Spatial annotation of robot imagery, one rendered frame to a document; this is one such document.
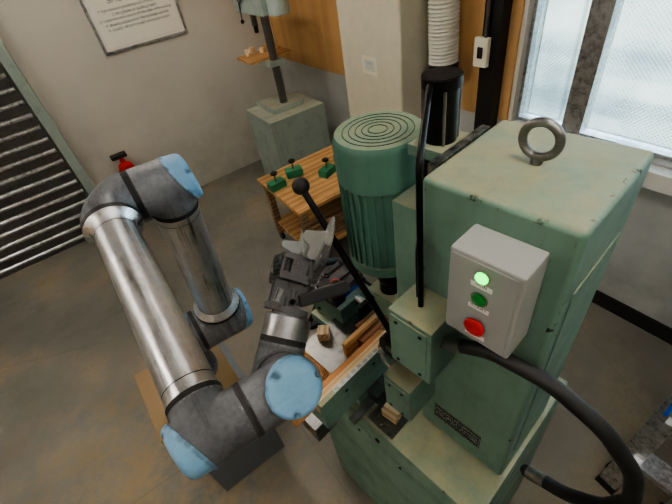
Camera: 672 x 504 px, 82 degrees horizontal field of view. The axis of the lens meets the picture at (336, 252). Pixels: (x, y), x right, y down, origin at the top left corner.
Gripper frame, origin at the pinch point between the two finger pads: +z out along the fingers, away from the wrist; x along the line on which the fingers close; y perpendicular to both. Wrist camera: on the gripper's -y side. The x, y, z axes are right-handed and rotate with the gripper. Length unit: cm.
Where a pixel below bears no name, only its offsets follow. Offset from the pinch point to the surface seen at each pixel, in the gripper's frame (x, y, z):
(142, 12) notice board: 221, 86, 182
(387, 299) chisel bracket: 8.2, -25.5, -9.8
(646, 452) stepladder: 2, -134, -35
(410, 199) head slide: -20.4, -7.3, 3.1
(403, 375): -5.7, -23.3, -26.7
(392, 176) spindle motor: -19.3, -3.5, 6.3
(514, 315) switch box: -40.4, -11.5, -16.2
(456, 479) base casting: -1, -47, -47
